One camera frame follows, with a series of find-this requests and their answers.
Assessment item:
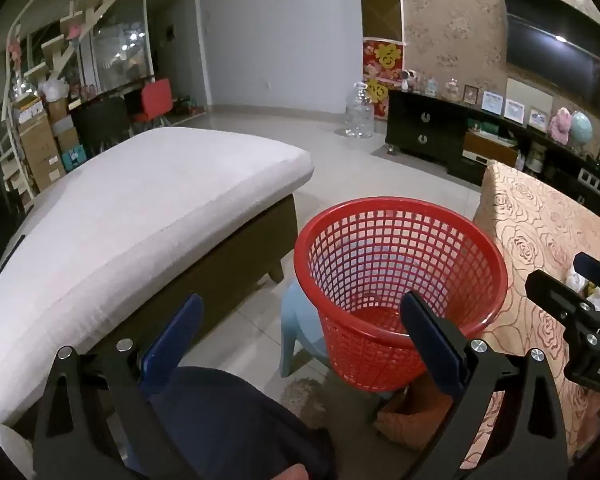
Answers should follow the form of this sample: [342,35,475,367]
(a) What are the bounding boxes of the light blue globe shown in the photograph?
[570,111,593,146]

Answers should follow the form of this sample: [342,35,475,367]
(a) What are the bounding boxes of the light blue plastic stool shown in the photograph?
[279,280,396,401]

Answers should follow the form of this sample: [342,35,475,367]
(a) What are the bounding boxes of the red plastic mesh basket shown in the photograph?
[294,196,508,393]

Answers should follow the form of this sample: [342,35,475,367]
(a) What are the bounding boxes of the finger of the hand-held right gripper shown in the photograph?
[574,253,600,293]
[525,271,595,328]

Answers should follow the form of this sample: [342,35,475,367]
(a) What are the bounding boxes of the white power strip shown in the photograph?
[577,169,600,196]

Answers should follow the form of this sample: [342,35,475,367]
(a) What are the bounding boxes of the white wall panel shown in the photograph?
[505,77,553,113]

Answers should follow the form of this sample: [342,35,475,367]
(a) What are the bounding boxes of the red chair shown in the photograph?
[132,78,173,128]

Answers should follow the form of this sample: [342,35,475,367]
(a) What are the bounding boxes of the colourful floor toys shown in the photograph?
[172,96,201,117]

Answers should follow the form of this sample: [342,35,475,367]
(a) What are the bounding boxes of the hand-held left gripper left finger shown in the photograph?
[32,294,203,480]

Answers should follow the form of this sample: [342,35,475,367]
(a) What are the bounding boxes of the brown cloth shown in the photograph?
[374,372,456,448]

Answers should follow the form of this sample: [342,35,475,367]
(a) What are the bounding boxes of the white plastic bag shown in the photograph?
[39,79,71,101]

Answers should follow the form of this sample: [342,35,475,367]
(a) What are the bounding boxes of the person's dark trouser leg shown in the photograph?
[140,366,338,480]

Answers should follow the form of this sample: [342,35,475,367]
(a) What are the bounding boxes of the pink plush toy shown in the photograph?
[549,107,573,143]

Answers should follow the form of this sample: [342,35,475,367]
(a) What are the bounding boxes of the stack of cardboard boxes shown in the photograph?
[12,95,81,193]

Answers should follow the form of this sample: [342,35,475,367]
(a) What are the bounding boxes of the brown fuzzy mat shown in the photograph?
[280,377,341,431]

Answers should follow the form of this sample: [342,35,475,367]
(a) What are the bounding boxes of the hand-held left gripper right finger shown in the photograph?
[400,291,571,480]

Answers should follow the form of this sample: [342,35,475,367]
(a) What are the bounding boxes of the black wall television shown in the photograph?
[500,0,600,108]

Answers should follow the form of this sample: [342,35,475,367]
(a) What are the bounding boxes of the white wooden stair shelf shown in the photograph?
[0,0,136,201]

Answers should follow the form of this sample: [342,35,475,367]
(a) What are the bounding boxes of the white cushioned sofa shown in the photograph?
[0,126,315,480]

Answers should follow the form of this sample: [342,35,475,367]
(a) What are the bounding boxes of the green box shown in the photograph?
[472,121,513,138]

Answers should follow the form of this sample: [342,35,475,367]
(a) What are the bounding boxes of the clear water jug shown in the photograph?
[344,81,376,139]

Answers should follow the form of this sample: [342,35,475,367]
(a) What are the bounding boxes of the red festive wall poster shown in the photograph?
[362,38,405,120]

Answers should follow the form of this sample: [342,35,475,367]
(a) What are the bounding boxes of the black chair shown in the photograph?
[70,96,133,158]

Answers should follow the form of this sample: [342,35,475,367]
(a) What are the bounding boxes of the black television cabinet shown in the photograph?
[384,89,600,211]

